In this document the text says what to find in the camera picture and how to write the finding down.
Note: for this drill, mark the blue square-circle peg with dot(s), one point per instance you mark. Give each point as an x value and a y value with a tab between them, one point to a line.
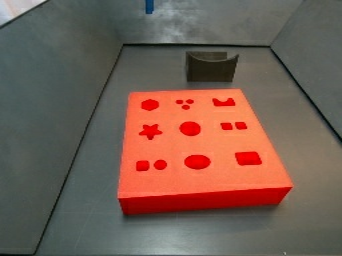
149	6

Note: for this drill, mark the red shape-sorting board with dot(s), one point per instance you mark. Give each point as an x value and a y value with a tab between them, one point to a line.
197	154

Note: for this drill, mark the black curved holder stand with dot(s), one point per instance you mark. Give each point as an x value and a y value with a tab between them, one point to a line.
210	66

